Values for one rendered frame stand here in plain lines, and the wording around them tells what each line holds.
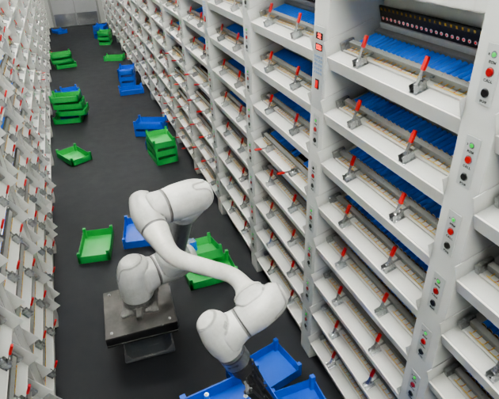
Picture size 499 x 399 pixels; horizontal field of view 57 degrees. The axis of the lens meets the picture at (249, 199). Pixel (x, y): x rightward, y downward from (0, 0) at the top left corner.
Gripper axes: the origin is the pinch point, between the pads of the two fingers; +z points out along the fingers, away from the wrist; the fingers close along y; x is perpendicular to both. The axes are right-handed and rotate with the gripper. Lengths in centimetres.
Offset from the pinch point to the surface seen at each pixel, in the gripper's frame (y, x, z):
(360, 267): -39, 42, -7
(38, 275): -74, -110, -38
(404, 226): -15, 62, -37
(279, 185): -104, 14, -19
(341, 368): -41, 15, 46
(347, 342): -39, 23, 29
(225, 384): -9.2, -15.9, -1.4
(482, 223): 9, 78, -50
